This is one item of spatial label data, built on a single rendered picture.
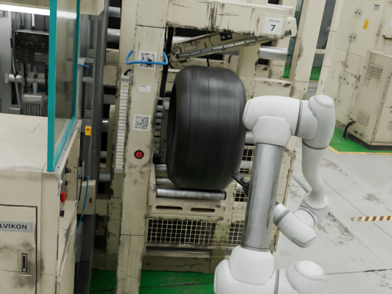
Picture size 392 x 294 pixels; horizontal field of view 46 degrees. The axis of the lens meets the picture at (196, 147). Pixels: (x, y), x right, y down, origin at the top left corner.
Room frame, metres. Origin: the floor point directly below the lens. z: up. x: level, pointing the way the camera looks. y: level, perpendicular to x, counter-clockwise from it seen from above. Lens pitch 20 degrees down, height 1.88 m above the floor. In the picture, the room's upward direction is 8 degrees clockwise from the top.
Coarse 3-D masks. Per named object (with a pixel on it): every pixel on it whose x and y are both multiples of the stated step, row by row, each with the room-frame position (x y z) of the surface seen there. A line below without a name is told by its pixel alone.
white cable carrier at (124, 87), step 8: (120, 96) 2.06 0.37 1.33; (120, 104) 2.05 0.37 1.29; (120, 112) 2.05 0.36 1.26; (120, 120) 2.05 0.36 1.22; (120, 128) 2.05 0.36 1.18; (120, 136) 2.05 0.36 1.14; (120, 144) 2.05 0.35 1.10; (120, 152) 2.05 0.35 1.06; (120, 160) 2.05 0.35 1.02; (120, 168) 2.05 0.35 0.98
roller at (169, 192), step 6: (156, 192) 2.01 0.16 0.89; (162, 192) 2.00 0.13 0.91; (168, 192) 2.01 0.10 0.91; (174, 192) 2.01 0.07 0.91; (180, 192) 2.02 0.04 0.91; (186, 192) 2.02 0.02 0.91; (192, 192) 2.03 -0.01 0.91; (198, 192) 2.03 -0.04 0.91; (204, 192) 2.04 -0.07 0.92; (210, 192) 2.04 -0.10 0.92; (216, 192) 2.05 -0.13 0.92; (222, 192) 2.06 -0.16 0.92; (198, 198) 2.04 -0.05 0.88; (204, 198) 2.04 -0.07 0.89; (210, 198) 2.04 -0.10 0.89; (216, 198) 2.04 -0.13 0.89; (222, 198) 2.05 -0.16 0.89
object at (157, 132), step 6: (162, 102) 2.60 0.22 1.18; (162, 108) 2.48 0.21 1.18; (156, 114) 2.46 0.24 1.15; (162, 114) 2.48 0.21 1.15; (156, 120) 2.47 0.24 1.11; (162, 120) 2.46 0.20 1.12; (156, 126) 2.47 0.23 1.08; (162, 126) 2.46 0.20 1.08; (156, 132) 2.48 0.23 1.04; (162, 132) 2.46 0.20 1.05; (156, 138) 2.47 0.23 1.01; (156, 144) 2.48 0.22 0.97; (156, 150) 2.47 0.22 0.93
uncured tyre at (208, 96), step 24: (192, 72) 2.09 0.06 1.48; (216, 72) 2.13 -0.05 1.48; (192, 96) 1.96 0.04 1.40; (216, 96) 1.98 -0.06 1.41; (240, 96) 2.02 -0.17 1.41; (168, 120) 2.36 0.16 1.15; (192, 120) 1.90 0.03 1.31; (216, 120) 1.92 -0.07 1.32; (240, 120) 1.95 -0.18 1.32; (168, 144) 2.31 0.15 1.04; (192, 144) 1.88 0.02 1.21; (216, 144) 1.90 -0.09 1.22; (240, 144) 1.93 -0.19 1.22; (168, 168) 2.06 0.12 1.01; (192, 168) 1.90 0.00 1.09; (216, 168) 1.91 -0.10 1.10
